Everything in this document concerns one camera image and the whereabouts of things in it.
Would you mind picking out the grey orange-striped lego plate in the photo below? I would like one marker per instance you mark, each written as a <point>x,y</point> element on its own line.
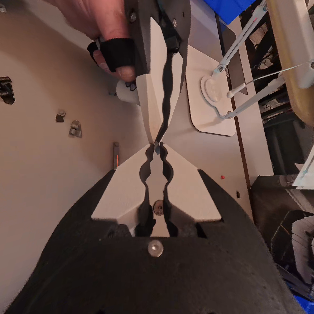
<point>116,157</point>

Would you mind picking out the dark round lego disc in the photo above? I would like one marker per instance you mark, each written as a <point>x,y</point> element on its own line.
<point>159,207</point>

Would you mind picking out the shiny black lego bracket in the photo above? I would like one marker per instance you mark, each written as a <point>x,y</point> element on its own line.
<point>6,89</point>

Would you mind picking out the person's left hand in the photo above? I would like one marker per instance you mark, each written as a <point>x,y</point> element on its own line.
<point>98,17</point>

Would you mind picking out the small grey lego piece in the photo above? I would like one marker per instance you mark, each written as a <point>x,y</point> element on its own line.
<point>2,8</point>

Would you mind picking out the grey lego plate with stud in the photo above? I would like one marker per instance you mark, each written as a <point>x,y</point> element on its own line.
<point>60,115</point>

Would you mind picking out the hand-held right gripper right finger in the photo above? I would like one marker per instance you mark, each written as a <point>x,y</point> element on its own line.
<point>193,196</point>

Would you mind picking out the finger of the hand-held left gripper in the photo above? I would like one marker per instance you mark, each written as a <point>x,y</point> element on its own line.
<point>177,73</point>
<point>147,98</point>

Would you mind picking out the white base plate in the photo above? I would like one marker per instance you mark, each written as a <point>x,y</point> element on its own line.
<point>208,122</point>

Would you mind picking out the blue box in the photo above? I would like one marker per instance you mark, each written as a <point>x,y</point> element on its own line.
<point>220,7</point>

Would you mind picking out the tan curved lamp head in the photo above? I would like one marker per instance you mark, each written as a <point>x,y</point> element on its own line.
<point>282,49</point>

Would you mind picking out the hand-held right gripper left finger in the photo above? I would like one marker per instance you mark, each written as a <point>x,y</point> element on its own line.
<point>117,196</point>

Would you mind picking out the grey lego clip piece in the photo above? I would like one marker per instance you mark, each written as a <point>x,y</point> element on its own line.
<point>75,128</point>

